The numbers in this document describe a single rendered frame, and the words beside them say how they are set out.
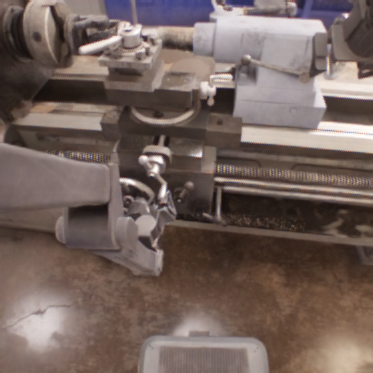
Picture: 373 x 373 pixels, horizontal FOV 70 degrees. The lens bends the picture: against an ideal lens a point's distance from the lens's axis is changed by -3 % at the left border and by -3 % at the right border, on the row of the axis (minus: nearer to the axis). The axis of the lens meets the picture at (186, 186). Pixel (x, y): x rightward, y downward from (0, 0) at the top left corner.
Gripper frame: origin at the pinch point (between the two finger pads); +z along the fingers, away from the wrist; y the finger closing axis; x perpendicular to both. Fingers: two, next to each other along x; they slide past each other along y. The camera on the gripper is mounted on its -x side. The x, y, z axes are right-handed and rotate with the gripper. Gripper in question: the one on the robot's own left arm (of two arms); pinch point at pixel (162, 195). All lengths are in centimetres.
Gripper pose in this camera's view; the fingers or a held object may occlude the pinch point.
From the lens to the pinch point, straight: 92.4
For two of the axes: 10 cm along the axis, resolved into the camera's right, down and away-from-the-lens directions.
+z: 1.3, -7.7, 6.2
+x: 4.7, 6.0, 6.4
